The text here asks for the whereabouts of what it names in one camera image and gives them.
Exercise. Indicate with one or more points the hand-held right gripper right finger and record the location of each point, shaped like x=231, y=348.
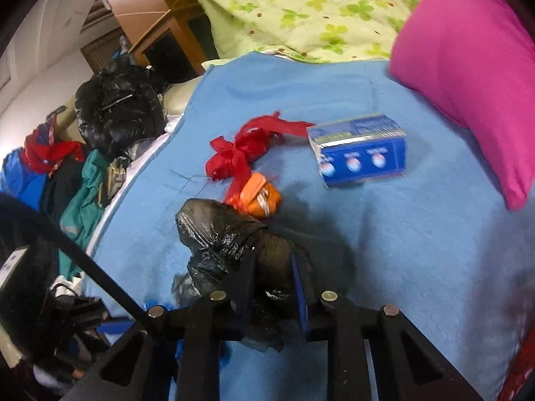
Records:
x=299, y=296

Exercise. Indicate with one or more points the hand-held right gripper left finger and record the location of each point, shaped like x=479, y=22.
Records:
x=246, y=284

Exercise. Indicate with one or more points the black plastic bag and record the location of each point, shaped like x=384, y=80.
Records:
x=225, y=234

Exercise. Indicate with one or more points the orange wrapper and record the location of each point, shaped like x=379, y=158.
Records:
x=255, y=196

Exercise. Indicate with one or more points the red ribbon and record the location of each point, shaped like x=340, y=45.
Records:
x=238, y=150

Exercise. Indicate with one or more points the blue carton box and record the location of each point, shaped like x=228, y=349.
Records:
x=359, y=158

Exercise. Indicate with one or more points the teal garment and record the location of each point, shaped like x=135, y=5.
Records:
x=83, y=209

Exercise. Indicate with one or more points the blue blanket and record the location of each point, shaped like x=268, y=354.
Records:
x=418, y=259

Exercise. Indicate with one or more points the red and blue garment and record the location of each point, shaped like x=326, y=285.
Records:
x=46, y=154

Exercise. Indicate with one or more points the black garbage bag pile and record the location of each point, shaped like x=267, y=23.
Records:
x=117, y=108

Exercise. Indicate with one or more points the cream cushion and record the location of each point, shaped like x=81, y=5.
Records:
x=179, y=98

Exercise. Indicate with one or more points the brown lattice panel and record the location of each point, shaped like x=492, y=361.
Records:
x=102, y=50

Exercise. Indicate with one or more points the wooden cabinet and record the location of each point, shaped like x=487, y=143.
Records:
x=167, y=50

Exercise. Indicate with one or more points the green floral quilt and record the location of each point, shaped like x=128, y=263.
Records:
x=292, y=8

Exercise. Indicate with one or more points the ceiling air vent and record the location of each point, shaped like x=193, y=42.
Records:
x=96, y=12

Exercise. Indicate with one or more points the pink pillow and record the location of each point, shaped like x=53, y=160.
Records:
x=468, y=71

